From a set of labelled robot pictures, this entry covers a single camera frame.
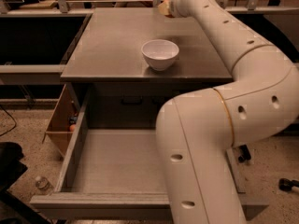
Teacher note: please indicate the black chair base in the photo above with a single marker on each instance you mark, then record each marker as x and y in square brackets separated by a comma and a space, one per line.
[11, 169]

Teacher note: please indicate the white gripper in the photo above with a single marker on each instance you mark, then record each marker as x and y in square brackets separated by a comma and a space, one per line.
[176, 6]

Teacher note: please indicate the black caster wheel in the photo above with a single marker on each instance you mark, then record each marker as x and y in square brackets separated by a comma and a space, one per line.
[285, 184]

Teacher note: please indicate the white ceramic bowl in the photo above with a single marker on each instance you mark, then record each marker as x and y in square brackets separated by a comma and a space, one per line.
[160, 54]

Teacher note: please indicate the small orange ball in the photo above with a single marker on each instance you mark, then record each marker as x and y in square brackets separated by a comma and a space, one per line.
[72, 127]

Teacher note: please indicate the wooden side box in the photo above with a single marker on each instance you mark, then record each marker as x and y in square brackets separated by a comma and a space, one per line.
[62, 117]

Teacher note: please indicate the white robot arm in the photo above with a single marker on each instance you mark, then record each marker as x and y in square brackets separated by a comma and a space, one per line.
[195, 129]

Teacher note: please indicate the grey cabinet counter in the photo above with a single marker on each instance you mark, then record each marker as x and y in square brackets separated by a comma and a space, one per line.
[110, 48]

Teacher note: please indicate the clear plastic water bottle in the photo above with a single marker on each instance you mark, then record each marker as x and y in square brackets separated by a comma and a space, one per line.
[42, 183]

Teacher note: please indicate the grey open top drawer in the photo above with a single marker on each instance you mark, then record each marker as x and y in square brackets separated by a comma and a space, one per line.
[112, 167]

